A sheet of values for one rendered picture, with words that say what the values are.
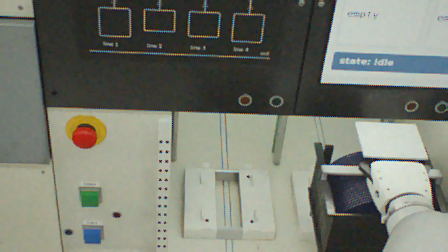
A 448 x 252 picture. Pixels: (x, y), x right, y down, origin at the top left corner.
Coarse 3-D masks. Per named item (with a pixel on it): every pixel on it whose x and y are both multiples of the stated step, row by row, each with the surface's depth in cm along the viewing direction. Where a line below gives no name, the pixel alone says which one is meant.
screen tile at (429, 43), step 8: (440, 0) 101; (440, 8) 102; (432, 24) 103; (440, 24) 103; (432, 32) 104; (440, 32) 104; (432, 40) 105; (440, 40) 105; (432, 48) 106; (440, 48) 106
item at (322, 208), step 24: (360, 144) 130; (384, 144) 130; (408, 144) 131; (336, 168) 135; (432, 168) 141; (312, 192) 150; (432, 192) 137; (312, 216) 147; (336, 216) 129; (360, 216) 129; (336, 240) 134; (360, 240) 134; (384, 240) 134
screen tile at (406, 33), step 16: (352, 0) 100; (368, 0) 100; (384, 0) 101; (400, 0) 101; (416, 0) 101; (416, 16) 102; (352, 32) 104; (368, 32) 104; (384, 32) 104; (400, 32) 104; (416, 32) 104
